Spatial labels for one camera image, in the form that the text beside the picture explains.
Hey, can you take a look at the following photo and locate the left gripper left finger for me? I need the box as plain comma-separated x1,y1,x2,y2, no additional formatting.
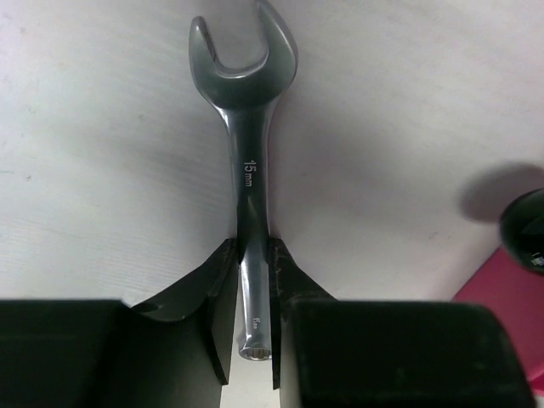
1,240,237,407

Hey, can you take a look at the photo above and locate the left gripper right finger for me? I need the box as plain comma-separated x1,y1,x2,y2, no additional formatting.
268,239,531,407

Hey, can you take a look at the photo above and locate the pink bottom drawer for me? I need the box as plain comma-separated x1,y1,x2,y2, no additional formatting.
450,189,544,382

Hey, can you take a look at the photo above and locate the silver combination wrench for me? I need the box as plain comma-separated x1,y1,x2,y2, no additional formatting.
189,1,298,361

